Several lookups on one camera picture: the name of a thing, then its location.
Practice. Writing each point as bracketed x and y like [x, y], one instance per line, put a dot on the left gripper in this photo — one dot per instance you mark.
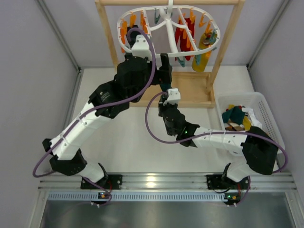
[165, 69]

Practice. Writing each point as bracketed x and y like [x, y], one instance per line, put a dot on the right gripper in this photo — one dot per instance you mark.
[162, 104]

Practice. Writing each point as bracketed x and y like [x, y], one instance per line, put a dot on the yellow sock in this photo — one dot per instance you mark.
[246, 123]
[200, 62]

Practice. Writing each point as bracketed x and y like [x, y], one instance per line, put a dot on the white oval clip hanger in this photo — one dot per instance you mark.
[171, 16]

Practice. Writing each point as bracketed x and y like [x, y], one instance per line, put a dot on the teal sock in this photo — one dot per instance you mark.
[165, 87]
[235, 114]

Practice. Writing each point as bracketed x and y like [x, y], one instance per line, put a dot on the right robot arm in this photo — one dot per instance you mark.
[252, 150]

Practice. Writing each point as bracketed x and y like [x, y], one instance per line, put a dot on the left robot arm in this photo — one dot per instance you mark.
[103, 105]

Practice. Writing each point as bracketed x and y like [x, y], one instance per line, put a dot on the wooden hanger stand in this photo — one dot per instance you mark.
[197, 88]

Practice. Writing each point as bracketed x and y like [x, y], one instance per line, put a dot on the red sock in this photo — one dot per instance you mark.
[179, 37]
[185, 43]

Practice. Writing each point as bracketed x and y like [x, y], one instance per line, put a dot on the black sock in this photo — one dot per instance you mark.
[131, 36]

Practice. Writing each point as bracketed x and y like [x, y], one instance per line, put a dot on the teal sock in basket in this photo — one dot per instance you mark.
[235, 114]

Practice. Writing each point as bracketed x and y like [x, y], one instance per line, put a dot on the yellow sock in basket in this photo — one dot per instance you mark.
[246, 123]

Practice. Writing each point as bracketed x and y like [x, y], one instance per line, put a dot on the white sock in basket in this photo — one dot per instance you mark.
[254, 121]

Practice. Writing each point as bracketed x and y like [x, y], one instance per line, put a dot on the white plastic basket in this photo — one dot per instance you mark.
[257, 102]

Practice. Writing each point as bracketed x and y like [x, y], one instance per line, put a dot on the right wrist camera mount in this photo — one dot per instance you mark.
[173, 97]

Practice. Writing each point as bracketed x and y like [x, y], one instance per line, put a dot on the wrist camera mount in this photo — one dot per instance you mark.
[173, 97]
[141, 48]

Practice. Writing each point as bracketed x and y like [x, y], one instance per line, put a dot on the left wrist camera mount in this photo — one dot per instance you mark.
[141, 48]

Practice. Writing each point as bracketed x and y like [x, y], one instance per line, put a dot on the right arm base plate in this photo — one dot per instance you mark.
[217, 182]

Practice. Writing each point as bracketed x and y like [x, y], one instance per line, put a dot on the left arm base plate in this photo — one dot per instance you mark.
[112, 182]

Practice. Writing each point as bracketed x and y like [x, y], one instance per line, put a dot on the aluminium rail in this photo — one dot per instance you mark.
[277, 182]

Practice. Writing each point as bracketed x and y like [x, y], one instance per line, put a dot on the grey slotted cable duct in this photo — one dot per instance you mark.
[141, 196]

